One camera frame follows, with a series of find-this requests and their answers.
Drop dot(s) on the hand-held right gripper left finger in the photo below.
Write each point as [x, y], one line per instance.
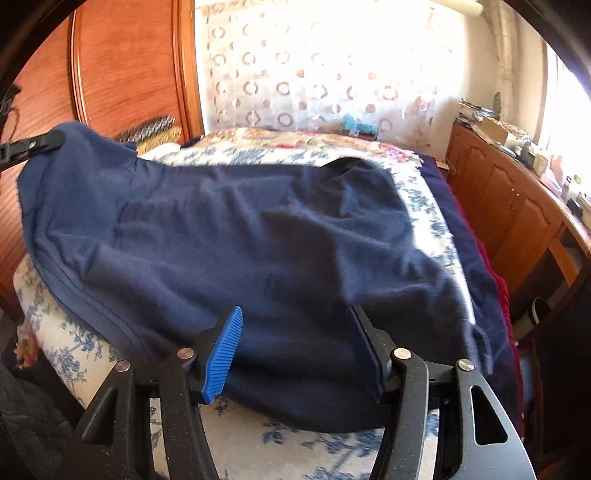
[224, 353]

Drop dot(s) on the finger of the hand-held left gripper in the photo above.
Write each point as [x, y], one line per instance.
[37, 144]

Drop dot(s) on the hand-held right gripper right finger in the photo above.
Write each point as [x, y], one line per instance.
[371, 353]

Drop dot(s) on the navy t-shirt with orange print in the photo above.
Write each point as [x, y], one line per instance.
[240, 249]

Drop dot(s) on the wooden wardrobe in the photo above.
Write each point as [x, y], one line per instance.
[124, 64]

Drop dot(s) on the gold patterned bolster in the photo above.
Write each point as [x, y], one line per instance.
[164, 138]

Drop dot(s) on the dark red blanket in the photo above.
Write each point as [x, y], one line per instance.
[508, 323]

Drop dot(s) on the navy blue blanket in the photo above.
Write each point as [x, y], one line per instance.
[466, 240]

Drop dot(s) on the blue floral white bedsheet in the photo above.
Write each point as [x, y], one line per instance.
[64, 341]

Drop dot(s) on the white waste bin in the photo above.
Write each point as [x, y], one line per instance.
[538, 311]

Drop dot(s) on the wooden sideboard cabinet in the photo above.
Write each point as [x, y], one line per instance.
[508, 207]

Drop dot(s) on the dark cloth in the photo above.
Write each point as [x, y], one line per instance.
[27, 424]

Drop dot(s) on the pink rose floral blanket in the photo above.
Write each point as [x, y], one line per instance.
[295, 141]

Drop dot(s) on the teal plastic object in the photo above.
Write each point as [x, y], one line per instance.
[358, 127]

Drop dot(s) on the clutter on cabinet top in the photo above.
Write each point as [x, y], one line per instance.
[535, 157]

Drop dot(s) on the cardboard box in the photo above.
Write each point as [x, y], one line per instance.
[494, 128]

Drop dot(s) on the bright window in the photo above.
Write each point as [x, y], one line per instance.
[568, 110]

